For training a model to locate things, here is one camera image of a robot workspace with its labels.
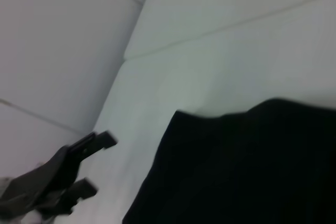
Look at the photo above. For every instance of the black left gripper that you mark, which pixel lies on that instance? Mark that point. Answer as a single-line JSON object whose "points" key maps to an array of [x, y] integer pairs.
{"points": [[36, 182]]}

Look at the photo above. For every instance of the black T-shirt with FREE print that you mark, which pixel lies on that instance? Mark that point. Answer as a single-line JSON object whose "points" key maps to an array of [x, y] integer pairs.
{"points": [[236, 169]]}

